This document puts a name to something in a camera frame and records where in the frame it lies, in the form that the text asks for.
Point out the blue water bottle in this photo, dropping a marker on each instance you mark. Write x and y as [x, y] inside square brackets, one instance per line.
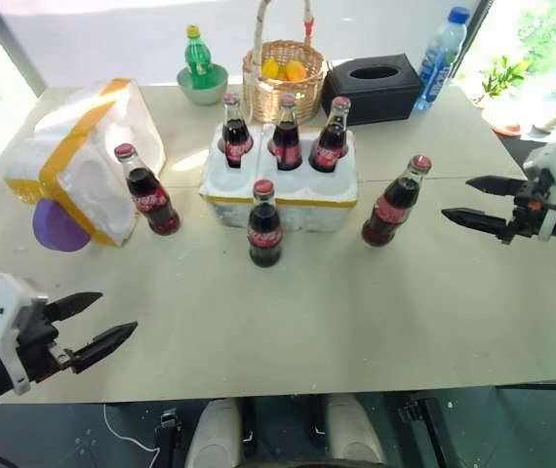
[436, 68]

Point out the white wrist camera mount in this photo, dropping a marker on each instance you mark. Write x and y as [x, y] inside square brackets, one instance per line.
[0, 304]
[551, 161]

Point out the green potted plant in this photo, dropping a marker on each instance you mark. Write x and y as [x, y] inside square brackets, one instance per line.
[502, 78]

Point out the glass cola bottle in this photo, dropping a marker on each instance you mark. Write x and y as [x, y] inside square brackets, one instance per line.
[153, 202]
[390, 209]
[236, 139]
[265, 234]
[288, 141]
[329, 146]

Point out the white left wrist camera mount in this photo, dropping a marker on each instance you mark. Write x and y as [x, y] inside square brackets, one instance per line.
[0, 304]

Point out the black tissue box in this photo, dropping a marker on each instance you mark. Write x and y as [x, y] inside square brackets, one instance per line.
[370, 97]

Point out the black stand bracket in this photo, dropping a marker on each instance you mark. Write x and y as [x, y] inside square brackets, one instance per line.
[168, 439]
[429, 424]

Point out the white rounded robot leg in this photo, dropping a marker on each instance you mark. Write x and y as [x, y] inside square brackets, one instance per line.
[353, 429]
[214, 434]

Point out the yellow fruit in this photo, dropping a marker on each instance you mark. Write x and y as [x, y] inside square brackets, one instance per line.
[295, 70]
[269, 67]

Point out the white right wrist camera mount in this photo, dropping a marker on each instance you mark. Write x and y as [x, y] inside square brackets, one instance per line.
[551, 161]

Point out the purple plastic bowl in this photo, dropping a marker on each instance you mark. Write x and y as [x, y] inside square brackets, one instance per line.
[56, 229]

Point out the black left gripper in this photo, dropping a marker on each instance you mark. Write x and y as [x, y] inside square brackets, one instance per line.
[39, 343]

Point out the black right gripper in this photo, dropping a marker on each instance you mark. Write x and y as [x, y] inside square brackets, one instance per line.
[529, 214]

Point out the green bowl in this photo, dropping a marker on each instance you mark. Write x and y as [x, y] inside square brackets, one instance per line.
[205, 92]

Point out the green bottle yellow cap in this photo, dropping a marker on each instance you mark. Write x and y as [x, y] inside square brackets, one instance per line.
[199, 61]

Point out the white foam box yellow tape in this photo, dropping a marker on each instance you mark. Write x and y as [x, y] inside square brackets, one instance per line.
[88, 146]

